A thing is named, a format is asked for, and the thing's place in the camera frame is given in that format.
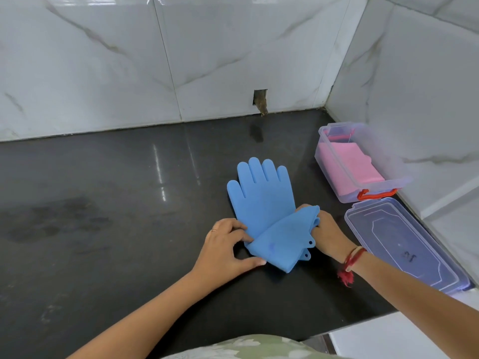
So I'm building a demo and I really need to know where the pink folded cloth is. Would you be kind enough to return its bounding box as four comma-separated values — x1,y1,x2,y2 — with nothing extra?
318,142,386,197

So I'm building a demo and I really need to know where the person's left forearm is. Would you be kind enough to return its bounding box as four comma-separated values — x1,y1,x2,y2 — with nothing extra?
67,268,225,359

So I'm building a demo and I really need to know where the blue silicone glove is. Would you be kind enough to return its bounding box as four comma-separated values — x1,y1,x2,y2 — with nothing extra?
226,157,321,274
279,217,321,274

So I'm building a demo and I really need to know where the red thread wrist bracelet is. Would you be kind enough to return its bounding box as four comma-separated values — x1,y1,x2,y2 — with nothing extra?
337,246,367,288

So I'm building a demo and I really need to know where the clear plastic box lid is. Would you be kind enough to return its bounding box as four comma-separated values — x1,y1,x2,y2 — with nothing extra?
344,197,472,295

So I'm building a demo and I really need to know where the person's right forearm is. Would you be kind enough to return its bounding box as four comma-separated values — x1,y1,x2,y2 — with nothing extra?
342,249,479,359

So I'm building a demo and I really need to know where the person's right hand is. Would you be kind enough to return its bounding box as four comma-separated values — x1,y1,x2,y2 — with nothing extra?
295,203,357,263

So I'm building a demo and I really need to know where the person's left hand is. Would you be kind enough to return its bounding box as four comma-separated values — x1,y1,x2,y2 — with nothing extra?
191,218,267,285

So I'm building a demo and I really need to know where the clear plastic storage box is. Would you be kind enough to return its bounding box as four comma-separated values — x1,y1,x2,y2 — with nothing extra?
314,122,412,204

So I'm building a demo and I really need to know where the red box latch handle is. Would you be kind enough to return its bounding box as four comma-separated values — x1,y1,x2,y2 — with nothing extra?
357,188,398,201

